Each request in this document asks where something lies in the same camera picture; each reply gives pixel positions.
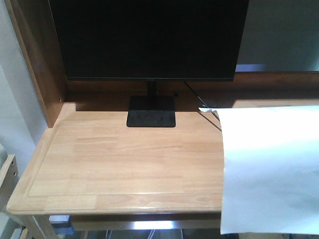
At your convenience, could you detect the white paper sheet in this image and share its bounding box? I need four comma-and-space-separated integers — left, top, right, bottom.
198, 105, 319, 236

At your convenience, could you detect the wooden desk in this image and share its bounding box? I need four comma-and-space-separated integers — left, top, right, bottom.
4, 0, 319, 239

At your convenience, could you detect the black computer monitor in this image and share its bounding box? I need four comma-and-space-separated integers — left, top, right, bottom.
50, 0, 249, 127

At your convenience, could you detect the black monitor cable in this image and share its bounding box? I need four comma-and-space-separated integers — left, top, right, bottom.
183, 81, 222, 132

